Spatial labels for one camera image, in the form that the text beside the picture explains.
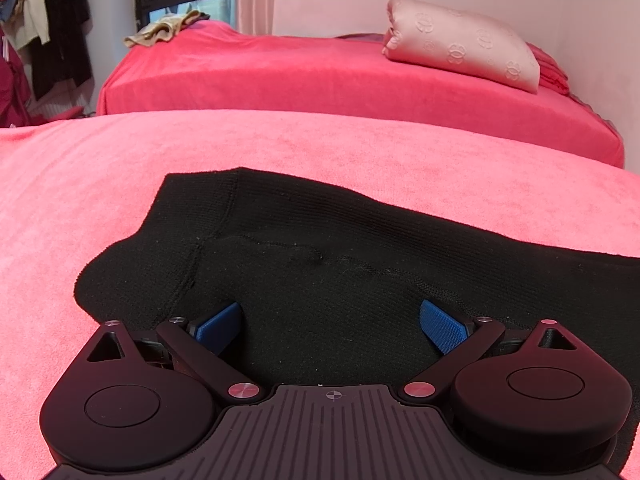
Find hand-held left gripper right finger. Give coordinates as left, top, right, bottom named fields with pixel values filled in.
left=398, top=299, right=577, bottom=402

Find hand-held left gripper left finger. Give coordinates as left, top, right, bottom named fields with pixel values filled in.
left=86, top=302, right=266, bottom=403

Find black knit pants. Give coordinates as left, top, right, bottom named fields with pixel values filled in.
left=72, top=167, right=640, bottom=468

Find pink terry blanket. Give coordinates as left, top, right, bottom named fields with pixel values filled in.
left=0, top=109, right=640, bottom=480

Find red covered bed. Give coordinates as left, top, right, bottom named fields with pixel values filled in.
left=95, top=20, right=626, bottom=169

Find red folded cloth stack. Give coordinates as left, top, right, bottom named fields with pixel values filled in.
left=526, top=42, right=571, bottom=96

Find pink embroidered pillow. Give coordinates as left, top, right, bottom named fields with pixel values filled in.
left=382, top=0, right=541, bottom=95

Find beige crumpled cloth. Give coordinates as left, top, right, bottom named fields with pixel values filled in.
left=123, top=9, right=211, bottom=50

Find dark red hanging garment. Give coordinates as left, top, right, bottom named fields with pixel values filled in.
left=0, top=25, right=32, bottom=129

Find black hanging garment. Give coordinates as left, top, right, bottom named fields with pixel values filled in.
left=29, top=0, right=94, bottom=102

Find cream hanging garment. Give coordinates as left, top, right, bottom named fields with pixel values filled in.
left=9, top=0, right=52, bottom=52

